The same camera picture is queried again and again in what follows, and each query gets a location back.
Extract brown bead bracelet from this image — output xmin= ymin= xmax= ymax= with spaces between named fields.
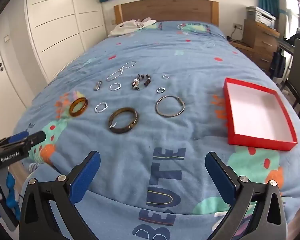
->
xmin=131 ymin=73 xmax=152 ymax=91

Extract rhinestone necklace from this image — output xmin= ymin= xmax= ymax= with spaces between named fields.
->
xmin=106 ymin=60 xmax=137 ymax=82

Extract wooden dresser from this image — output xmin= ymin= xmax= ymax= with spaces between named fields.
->
xmin=242 ymin=19 xmax=280 ymax=73

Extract wooden headboard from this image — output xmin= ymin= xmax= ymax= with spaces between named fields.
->
xmin=114 ymin=1 xmax=219 ymax=26

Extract amber bangle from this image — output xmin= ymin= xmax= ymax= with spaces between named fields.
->
xmin=69 ymin=97 xmax=88 ymax=118

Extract silver metal bangle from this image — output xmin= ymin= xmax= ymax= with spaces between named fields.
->
xmin=155 ymin=95 xmax=185 ymax=118

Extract person's left hand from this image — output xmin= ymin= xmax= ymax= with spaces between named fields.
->
xmin=5 ymin=174 xmax=22 ymax=218

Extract black cable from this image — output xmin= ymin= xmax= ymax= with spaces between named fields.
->
xmin=226 ymin=29 xmax=243 ymax=43

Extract dark brown bangle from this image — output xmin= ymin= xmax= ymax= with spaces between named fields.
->
xmin=108 ymin=107 xmax=138 ymax=134

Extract dark blue bag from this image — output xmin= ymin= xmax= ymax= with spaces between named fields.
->
xmin=269 ymin=51 xmax=287 ymax=79

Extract low wooden nightstand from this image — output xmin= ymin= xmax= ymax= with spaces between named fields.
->
xmin=230 ymin=40 xmax=255 ymax=58

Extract white printer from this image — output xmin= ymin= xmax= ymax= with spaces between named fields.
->
xmin=246 ymin=6 xmax=276 ymax=28

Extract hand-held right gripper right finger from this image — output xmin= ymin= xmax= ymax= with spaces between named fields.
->
xmin=205 ymin=151 xmax=287 ymax=240

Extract white clothing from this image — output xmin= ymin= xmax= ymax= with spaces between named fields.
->
xmin=108 ymin=17 xmax=157 ymax=38

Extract white door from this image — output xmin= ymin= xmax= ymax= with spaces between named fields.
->
xmin=0 ymin=12 xmax=35 ymax=120

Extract red cardboard box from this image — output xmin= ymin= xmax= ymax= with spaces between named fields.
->
xmin=223 ymin=78 xmax=298 ymax=151

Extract white wardrobe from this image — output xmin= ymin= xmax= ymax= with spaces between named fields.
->
xmin=25 ymin=0 xmax=108 ymax=83

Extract blue printed blanket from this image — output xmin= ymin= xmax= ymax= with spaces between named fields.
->
xmin=11 ymin=21 xmax=300 ymax=240

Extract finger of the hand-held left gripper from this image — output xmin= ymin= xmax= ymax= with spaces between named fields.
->
xmin=20 ymin=130 xmax=47 ymax=153
xmin=0 ymin=131 xmax=28 ymax=147

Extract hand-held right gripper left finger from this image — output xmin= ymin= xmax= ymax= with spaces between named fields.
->
xmin=19 ymin=151 xmax=101 ymax=240

